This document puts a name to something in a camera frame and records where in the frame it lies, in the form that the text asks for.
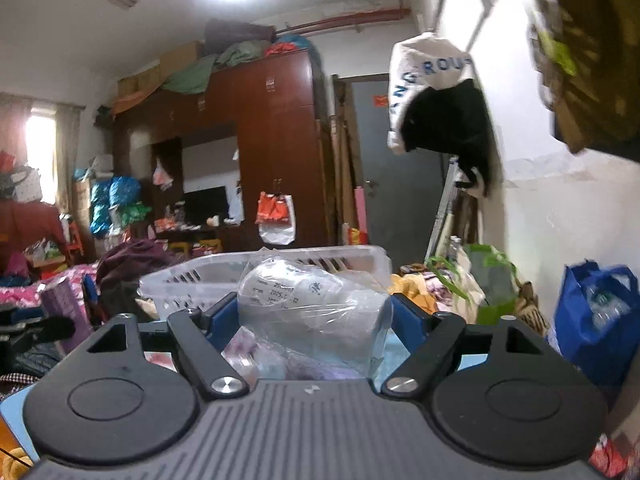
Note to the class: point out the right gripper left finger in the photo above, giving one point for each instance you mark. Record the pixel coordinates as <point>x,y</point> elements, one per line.
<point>200,336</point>

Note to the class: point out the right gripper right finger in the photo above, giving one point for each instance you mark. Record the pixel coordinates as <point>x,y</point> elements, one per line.
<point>430,340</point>

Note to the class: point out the clear bagged white roll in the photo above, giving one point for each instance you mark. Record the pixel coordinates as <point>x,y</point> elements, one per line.
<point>340,319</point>

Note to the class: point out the white plastic laundry basket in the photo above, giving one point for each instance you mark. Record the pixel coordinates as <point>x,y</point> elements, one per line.
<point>202,281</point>

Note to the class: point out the orange yellow blanket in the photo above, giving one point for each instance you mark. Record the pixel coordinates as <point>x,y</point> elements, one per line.
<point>420,288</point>

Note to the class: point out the purple box at left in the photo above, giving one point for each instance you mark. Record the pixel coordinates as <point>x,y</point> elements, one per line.
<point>57,298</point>

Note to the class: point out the green white tote bag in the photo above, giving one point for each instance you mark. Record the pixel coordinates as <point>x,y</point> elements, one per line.
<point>482,281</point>

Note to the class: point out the metal crutches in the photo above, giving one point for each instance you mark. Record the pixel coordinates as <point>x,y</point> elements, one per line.
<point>448,193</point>

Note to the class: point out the maroon clothing pile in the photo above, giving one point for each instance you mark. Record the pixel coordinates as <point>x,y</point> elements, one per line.
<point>118,275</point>

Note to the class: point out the black television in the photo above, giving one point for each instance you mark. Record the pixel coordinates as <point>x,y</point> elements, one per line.
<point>204,204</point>

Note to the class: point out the orange white hanging bag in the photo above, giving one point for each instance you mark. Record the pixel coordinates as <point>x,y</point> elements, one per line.
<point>276,219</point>

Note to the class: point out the grey door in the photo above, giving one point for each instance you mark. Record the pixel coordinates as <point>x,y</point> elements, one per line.
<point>403,191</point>

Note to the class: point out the blue plastic bags stack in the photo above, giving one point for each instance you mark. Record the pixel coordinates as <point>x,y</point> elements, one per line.
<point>115,204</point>

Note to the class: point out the blue shopping bag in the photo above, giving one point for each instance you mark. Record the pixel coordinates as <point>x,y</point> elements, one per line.
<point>596,322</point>

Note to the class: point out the dark red wooden wardrobe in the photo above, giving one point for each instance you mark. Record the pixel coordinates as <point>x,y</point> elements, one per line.
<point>275,111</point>

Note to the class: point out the white hooded jacket hanging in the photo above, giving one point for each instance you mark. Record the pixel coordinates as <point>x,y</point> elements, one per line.
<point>435,105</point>

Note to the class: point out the brown hanging bag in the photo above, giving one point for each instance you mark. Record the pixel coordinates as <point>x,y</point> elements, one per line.
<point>588,54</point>

